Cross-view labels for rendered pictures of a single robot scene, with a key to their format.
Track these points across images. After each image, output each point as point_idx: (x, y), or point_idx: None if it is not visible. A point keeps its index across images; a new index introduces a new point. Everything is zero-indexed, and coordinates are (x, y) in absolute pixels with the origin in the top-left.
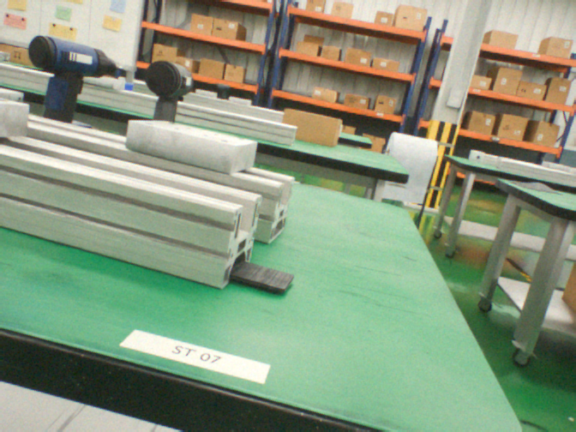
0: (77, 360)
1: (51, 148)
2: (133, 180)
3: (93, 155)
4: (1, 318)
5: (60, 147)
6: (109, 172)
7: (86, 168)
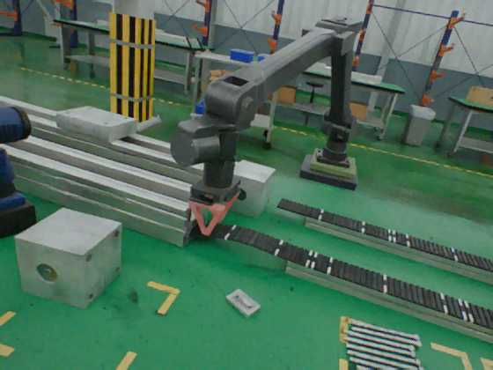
0: None
1: (47, 120)
2: (25, 105)
3: (29, 116)
4: None
5: (42, 121)
6: (33, 107)
7: (40, 109)
